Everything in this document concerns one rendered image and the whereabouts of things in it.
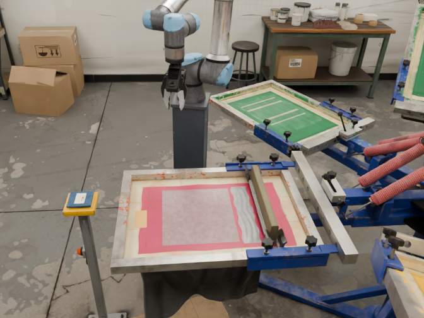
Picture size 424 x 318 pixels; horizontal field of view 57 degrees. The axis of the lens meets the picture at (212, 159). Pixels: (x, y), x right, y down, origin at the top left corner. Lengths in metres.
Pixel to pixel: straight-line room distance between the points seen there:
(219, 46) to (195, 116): 0.38
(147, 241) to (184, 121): 0.74
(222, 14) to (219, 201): 0.84
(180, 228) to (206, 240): 0.12
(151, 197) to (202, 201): 0.23
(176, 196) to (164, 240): 0.27
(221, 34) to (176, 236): 0.93
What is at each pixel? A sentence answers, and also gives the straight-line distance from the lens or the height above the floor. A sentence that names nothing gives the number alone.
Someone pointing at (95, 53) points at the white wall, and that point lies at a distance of 5.38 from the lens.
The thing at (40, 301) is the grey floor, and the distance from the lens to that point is 2.72.
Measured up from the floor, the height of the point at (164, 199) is 0.96.
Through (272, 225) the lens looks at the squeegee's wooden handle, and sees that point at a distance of 1.49.
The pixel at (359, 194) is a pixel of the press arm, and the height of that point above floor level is 1.04.
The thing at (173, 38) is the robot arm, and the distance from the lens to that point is 1.47.
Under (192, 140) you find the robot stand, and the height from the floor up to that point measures 0.99.
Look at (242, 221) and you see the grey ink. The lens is 1.63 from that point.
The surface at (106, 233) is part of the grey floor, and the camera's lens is 3.01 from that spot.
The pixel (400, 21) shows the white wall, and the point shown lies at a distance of 6.05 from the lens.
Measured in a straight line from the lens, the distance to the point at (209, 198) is 1.74.
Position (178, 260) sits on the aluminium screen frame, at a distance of 1.43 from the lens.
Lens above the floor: 2.05
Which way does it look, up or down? 33 degrees down
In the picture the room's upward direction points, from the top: 2 degrees clockwise
